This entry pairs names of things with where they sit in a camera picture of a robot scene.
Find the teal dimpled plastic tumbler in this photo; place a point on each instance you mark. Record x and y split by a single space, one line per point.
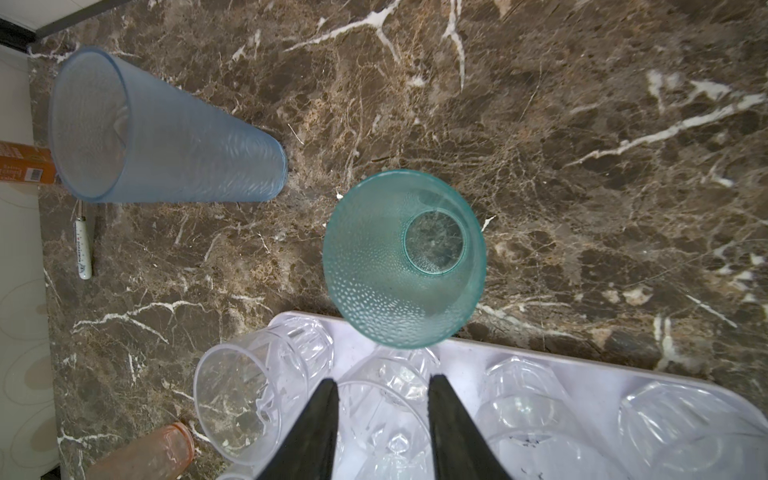
404 259

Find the clear faceted small glass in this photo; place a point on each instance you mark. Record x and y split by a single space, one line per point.
527 418

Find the frosted dimpled tall cup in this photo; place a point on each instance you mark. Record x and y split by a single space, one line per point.
672 431

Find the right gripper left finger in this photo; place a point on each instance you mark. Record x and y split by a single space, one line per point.
309 449

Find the clear ribbed small glass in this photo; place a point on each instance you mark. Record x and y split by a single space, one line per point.
384 411

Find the small amber bottle black cap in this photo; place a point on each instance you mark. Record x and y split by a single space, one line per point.
26 164

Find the lavender plastic tray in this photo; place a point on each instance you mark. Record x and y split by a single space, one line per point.
595 389

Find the white small utensil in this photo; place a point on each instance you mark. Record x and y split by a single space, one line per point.
82 244

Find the tall blue plastic tumbler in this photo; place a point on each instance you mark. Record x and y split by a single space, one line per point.
117 134

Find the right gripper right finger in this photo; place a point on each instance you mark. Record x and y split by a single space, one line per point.
459 451

